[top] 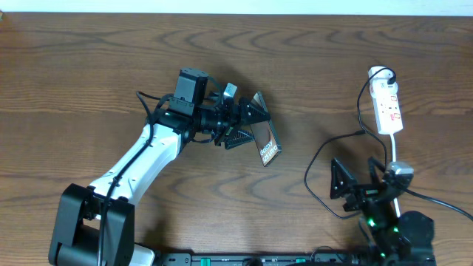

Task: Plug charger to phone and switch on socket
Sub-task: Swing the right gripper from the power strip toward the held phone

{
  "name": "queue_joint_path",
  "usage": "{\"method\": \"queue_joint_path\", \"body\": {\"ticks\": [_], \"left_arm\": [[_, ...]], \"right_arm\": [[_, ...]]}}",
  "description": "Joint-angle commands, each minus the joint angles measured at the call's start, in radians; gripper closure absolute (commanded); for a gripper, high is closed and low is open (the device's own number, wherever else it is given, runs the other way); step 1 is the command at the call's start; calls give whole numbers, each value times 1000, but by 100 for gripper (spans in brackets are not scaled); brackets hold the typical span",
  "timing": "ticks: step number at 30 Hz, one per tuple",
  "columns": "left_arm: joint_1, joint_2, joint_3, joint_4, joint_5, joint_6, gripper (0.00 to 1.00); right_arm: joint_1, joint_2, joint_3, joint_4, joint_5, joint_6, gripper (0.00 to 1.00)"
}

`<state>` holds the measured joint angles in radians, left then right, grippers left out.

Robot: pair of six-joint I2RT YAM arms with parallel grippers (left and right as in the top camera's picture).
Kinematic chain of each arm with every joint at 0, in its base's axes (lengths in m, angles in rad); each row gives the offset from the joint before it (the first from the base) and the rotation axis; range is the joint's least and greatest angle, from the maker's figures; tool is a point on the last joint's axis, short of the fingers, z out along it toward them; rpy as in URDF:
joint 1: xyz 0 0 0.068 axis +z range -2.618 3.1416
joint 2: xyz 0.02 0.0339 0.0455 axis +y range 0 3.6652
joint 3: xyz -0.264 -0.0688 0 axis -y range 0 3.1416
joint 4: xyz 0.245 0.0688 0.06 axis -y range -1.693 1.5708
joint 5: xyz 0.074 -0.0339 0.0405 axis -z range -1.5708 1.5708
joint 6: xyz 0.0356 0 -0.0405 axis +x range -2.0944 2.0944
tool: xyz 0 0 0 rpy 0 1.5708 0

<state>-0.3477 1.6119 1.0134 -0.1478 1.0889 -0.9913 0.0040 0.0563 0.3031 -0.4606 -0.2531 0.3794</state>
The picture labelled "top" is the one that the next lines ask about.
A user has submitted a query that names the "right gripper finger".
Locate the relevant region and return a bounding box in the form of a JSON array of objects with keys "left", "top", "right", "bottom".
[
  {"left": 368, "top": 157, "right": 386, "bottom": 183},
  {"left": 330, "top": 158, "right": 358, "bottom": 200}
]

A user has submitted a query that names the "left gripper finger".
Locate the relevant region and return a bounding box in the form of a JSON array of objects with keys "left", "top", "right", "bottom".
[
  {"left": 238, "top": 98, "right": 270, "bottom": 126},
  {"left": 224, "top": 129, "right": 255, "bottom": 150}
]

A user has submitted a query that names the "Samsung Galaxy smartphone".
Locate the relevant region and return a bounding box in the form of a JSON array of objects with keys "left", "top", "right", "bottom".
[{"left": 249, "top": 91, "right": 283, "bottom": 168}]

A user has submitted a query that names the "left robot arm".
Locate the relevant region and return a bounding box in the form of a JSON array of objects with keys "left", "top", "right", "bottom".
[{"left": 48, "top": 67, "right": 270, "bottom": 266}]

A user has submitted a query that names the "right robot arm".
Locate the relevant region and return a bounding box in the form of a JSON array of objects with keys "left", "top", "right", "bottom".
[{"left": 330, "top": 157, "right": 436, "bottom": 265}]

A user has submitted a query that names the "white power strip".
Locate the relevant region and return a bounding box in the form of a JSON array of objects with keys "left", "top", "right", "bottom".
[{"left": 368, "top": 66, "right": 403, "bottom": 135}]

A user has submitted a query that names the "white power strip cord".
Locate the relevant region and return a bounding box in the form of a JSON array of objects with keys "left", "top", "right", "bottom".
[{"left": 389, "top": 133, "right": 404, "bottom": 219}]

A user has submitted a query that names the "black charger cable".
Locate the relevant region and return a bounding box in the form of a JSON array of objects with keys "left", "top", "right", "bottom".
[{"left": 304, "top": 66, "right": 398, "bottom": 220}]

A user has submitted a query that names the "left camera cable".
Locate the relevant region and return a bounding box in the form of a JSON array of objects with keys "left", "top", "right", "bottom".
[{"left": 96, "top": 75, "right": 226, "bottom": 266}]

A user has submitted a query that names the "camera cable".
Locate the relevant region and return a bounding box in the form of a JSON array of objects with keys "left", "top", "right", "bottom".
[
  {"left": 404, "top": 186, "right": 473, "bottom": 222},
  {"left": 96, "top": 75, "right": 226, "bottom": 266}
]

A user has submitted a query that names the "right camera cable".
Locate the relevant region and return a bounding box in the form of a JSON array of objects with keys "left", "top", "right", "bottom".
[{"left": 404, "top": 186, "right": 473, "bottom": 222}]

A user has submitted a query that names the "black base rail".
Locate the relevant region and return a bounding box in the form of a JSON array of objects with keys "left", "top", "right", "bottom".
[{"left": 152, "top": 250, "right": 368, "bottom": 266}]

